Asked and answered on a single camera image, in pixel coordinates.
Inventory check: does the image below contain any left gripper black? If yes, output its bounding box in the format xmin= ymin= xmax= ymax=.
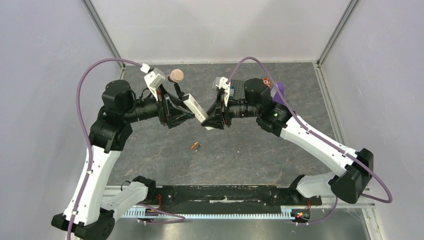
xmin=123 ymin=83 xmax=195 ymax=129

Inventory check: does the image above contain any white remote control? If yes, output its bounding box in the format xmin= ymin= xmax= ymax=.
xmin=182 ymin=93 xmax=208 ymax=124

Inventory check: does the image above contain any orange battery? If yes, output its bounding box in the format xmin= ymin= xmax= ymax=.
xmin=190 ymin=141 xmax=199 ymax=149

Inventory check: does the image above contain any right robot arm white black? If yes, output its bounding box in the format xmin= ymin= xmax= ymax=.
xmin=202 ymin=77 xmax=374 ymax=204

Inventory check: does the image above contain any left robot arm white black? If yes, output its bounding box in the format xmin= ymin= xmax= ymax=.
xmin=51 ymin=80 xmax=194 ymax=240

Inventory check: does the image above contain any grey lego baseplate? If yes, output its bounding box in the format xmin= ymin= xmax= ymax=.
xmin=228 ymin=79 xmax=246 ymax=103

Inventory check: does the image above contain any black stand with pink ball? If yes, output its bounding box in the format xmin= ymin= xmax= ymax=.
xmin=167 ymin=69 xmax=185 ymax=100

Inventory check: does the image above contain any red toy figure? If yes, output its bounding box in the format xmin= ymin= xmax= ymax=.
xmin=262 ymin=78 xmax=272 ymax=89

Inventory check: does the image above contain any purple holder stand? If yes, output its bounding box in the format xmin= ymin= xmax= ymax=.
xmin=270 ymin=82 xmax=284 ymax=105

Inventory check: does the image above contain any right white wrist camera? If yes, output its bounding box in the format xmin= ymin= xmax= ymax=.
xmin=212 ymin=77 xmax=231 ymax=107

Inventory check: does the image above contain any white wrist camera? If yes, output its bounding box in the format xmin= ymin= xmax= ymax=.
xmin=140 ymin=63 xmax=166 ymax=101
xmin=212 ymin=77 xmax=231 ymax=107

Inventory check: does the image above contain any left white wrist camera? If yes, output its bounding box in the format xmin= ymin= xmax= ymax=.
xmin=140 ymin=63 xmax=166 ymax=101

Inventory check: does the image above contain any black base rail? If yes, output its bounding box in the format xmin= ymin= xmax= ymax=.
xmin=144 ymin=185 xmax=306 ymax=214

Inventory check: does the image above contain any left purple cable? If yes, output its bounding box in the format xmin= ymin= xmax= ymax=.
xmin=66 ymin=57 xmax=152 ymax=240

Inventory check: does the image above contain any purple cable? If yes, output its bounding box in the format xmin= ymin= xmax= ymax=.
xmin=226 ymin=56 xmax=394 ymax=226
xmin=66 ymin=57 xmax=152 ymax=240

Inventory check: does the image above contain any white cable duct strip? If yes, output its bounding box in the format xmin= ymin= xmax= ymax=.
xmin=121 ymin=206 xmax=296 ymax=221

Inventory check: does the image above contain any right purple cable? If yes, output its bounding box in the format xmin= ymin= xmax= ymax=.
xmin=226 ymin=56 xmax=394 ymax=226

